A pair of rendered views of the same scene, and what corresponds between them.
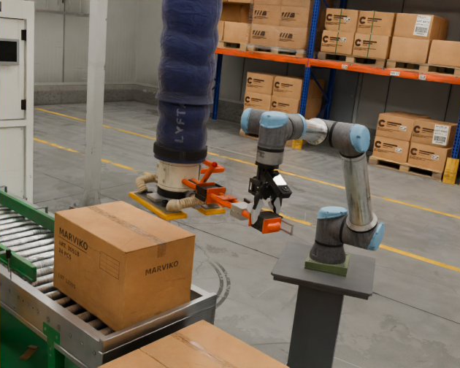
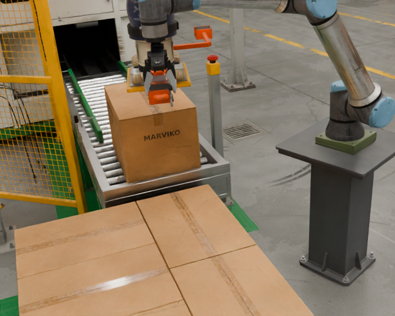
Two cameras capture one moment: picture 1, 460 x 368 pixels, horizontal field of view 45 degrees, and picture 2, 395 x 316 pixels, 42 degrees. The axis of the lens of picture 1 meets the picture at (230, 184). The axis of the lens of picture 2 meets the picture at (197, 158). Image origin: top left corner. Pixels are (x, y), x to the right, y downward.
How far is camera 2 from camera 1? 1.25 m
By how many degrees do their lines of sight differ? 32
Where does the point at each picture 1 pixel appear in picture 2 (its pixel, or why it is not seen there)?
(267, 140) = (142, 14)
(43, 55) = not seen: outside the picture
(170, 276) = (173, 143)
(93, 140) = (234, 21)
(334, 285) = (330, 162)
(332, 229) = (338, 104)
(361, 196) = (345, 67)
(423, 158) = not seen: outside the picture
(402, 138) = not seen: outside the picture
